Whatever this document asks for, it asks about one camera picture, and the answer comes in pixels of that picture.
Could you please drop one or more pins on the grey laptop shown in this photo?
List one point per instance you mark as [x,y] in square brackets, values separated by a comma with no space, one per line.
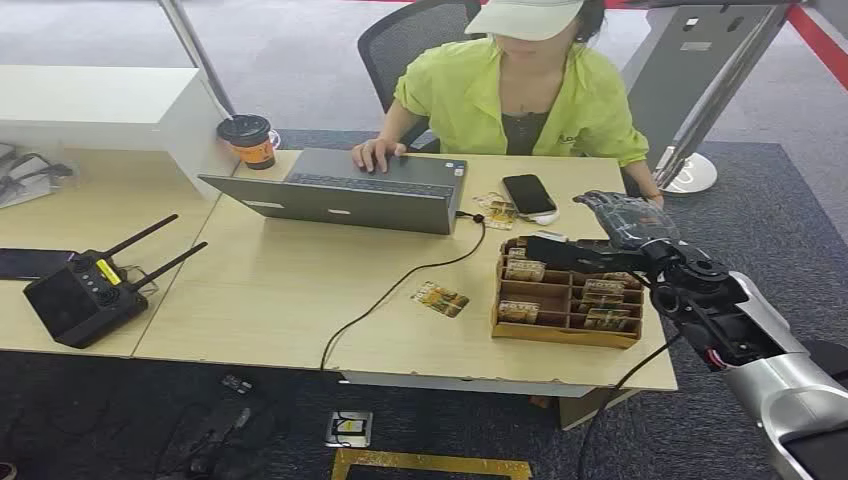
[371,195]

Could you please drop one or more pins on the small black floor adapter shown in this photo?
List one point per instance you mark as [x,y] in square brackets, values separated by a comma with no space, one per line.
[236,384]

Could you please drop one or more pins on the cardboard divider box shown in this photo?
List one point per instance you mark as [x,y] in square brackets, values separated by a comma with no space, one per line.
[530,328]

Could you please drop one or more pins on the black two-antenna controller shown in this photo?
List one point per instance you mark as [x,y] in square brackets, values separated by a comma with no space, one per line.
[86,301]

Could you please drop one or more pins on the person's right forearm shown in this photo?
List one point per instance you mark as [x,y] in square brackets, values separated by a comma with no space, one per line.
[402,122]

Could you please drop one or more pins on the grey kiosk stand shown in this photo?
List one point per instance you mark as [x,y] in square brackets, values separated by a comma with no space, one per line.
[696,73]

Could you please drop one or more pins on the person's right hand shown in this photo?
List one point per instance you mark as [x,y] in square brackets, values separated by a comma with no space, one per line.
[374,154]

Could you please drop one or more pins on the dark flat tablet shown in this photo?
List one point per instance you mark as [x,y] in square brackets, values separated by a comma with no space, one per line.
[30,264]

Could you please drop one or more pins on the black-lidded orange coffee cup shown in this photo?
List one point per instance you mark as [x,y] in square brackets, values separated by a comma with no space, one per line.
[252,142]

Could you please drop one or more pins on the small white object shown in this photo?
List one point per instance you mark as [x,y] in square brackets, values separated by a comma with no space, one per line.
[551,235]

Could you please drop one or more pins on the person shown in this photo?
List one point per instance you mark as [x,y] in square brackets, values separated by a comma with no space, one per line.
[503,99]

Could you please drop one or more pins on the slanted metal pole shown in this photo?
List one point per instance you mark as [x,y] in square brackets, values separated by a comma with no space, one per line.
[195,53]

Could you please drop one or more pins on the silver floor socket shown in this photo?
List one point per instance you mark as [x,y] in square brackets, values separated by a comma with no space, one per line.
[349,428]

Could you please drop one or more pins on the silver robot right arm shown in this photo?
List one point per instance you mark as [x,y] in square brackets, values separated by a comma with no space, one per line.
[748,331]

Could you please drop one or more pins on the person's left forearm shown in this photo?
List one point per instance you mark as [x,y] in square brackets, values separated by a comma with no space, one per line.
[641,179]

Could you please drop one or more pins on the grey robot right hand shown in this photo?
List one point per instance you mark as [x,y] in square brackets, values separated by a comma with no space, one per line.
[629,218]

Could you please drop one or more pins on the stack of patterned cards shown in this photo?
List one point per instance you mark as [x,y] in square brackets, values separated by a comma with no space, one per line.
[525,270]
[603,287]
[518,312]
[608,319]
[624,279]

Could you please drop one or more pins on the pile of patterned cards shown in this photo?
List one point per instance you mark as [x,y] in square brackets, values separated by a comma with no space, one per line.
[497,210]

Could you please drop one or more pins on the patterned card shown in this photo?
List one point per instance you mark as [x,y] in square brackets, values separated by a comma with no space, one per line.
[440,299]

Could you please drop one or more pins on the black smartphone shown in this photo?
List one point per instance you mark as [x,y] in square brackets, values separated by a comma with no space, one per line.
[528,194]

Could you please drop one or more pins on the black mesh office chair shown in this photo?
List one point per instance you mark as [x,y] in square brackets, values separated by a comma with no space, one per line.
[404,46]

